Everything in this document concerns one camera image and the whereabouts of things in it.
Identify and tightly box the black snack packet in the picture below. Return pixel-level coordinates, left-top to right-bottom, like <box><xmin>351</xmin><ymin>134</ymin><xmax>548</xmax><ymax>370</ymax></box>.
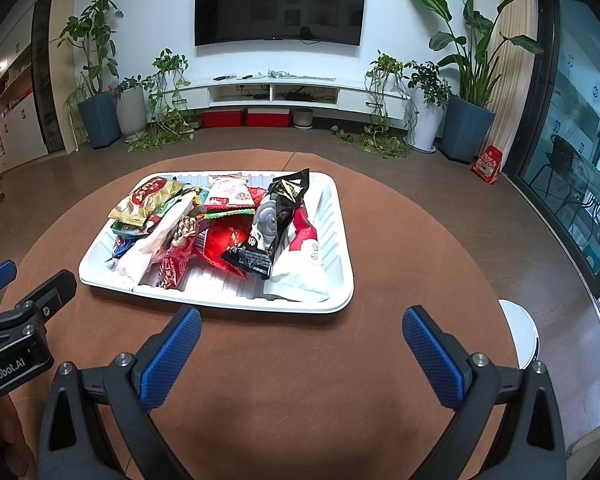
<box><xmin>221</xmin><ymin>168</ymin><xmax>310</xmax><ymax>280</ymax></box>

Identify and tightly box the red white patterned snack packet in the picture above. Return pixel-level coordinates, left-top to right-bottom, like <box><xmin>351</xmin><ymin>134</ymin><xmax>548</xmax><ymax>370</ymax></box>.
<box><xmin>204</xmin><ymin>174</ymin><xmax>254</xmax><ymax>211</ymax></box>

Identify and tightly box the gold red snack packet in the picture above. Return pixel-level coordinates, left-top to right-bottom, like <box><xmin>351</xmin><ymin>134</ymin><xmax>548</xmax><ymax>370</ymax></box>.
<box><xmin>108</xmin><ymin>177</ymin><xmax>185</xmax><ymax>226</ymax></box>

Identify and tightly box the person's left hand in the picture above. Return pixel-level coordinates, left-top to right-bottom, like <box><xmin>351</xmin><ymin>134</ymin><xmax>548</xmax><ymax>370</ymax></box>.
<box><xmin>0</xmin><ymin>396</ymin><xmax>36</xmax><ymax>480</ymax></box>

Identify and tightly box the white round stool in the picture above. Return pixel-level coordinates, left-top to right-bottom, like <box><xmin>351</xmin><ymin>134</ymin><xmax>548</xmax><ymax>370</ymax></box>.
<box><xmin>498</xmin><ymin>299</ymin><xmax>540</xmax><ymax>370</ymax></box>

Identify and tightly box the white plastic tray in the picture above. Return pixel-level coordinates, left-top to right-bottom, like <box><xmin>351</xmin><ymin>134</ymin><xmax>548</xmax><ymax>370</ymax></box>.
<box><xmin>79</xmin><ymin>169</ymin><xmax>354</xmax><ymax>314</ymax></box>

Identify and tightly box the red bag on floor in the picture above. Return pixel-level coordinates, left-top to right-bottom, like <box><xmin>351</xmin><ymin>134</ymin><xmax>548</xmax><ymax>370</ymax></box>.
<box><xmin>471</xmin><ymin>145</ymin><xmax>503</xmax><ymax>184</ymax></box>

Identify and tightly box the plant in white pot left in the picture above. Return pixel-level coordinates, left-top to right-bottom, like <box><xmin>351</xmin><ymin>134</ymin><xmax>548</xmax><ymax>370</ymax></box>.
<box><xmin>112</xmin><ymin>48</ymin><xmax>195</xmax><ymax>152</ymax></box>

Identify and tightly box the plant in white pot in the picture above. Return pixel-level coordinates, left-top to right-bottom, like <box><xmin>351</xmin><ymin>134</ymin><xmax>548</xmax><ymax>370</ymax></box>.
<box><xmin>330</xmin><ymin>52</ymin><xmax>452</xmax><ymax>159</ymax></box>
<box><xmin>112</xmin><ymin>48</ymin><xmax>195</xmax><ymax>152</ymax></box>

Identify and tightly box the large plant blue pot right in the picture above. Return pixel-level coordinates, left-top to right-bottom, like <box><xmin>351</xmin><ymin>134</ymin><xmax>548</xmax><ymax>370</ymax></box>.
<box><xmin>417</xmin><ymin>0</ymin><xmax>543</xmax><ymax>164</ymax></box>

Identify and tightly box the left red storage box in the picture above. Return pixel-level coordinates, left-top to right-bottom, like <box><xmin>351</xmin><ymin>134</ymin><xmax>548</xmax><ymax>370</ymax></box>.
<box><xmin>201</xmin><ymin>108</ymin><xmax>245</xmax><ymax>128</ymax></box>

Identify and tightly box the red storage box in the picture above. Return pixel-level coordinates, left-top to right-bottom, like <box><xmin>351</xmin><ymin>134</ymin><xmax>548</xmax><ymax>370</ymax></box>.
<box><xmin>246</xmin><ymin>107</ymin><xmax>291</xmax><ymax>128</ymax></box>
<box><xmin>201</xmin><ymin>108</ymin><xmax>245</xmax><ymax>128</ymax></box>

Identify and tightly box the right red storage box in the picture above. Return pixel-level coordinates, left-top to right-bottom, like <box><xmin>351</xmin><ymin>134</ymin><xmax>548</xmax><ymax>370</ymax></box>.
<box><xmin>246</xmin><ymin>107</ymin><xmax>291</xmax><ymax>128</ymax></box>

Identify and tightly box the plant in white pot right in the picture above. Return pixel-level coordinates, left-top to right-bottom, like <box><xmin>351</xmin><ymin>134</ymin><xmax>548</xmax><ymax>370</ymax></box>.
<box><xmin>330</xmin><ymin>52</ymin><xmax>452</xmax><ymax>159</ymax></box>

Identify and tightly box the plant in blue pot left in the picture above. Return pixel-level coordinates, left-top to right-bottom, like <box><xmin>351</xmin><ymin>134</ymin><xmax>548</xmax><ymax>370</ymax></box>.
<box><xmin>55</xmin><ymin>0</ymin><xmax>123</xmax><ymax>150</ymax></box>

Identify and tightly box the small white pot under cabinet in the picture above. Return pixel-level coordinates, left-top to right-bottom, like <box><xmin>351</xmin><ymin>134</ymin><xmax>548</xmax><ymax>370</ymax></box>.
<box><xmin>291</xmin><ymin>107</ymin><xmax>314</xmax><ymax>130</ymax></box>

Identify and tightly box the white tv cabinet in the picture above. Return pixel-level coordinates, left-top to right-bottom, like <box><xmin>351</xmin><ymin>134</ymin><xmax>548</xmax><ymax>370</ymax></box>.
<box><xmin>159</xmin><ymin>74</ymin><xmax>413</xmax><ymax>123</ymax></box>

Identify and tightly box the wall mounted television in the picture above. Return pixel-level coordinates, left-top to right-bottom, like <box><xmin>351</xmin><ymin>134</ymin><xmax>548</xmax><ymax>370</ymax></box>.
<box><xmin>194</xmin><ymin>0</ymin><xmax>365</xmax><ymax>47</ymax></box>

